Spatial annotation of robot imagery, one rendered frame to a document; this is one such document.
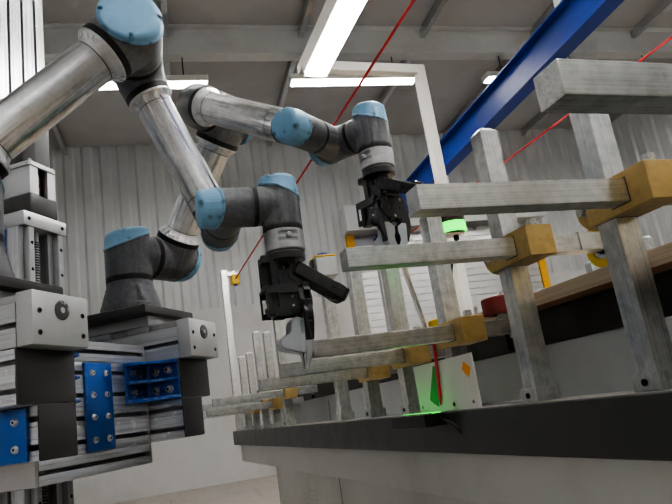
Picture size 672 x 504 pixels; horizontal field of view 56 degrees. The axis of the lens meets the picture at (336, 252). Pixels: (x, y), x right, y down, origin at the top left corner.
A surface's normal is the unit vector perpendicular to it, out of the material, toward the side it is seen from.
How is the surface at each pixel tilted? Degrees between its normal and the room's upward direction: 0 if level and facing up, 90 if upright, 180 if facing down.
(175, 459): 90
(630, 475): 90
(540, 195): 90
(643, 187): 90
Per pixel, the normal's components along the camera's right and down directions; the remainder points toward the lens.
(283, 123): -0.59, -0.11
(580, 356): -0.94, 0.06
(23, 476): -0.29, -0.19
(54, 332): 0.94, -0.21
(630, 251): 0.29, -0.27
